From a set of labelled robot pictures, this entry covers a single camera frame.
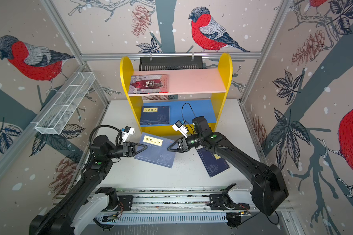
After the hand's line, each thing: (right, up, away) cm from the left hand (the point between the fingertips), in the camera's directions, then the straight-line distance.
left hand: (144, 151), depth 66 cm
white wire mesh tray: (-47, +24, +13) cm, 54 cm away
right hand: (+12, 0, +3) cm, 12 cm away
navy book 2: (+37, -13, +20) cm, 44 cm away
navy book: (0, +16, +26) cm, 31 cm away
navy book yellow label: (+6, -1, +1) cm, 6 cm away
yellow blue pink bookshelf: (0, +30, +60) cm, 67 cm away
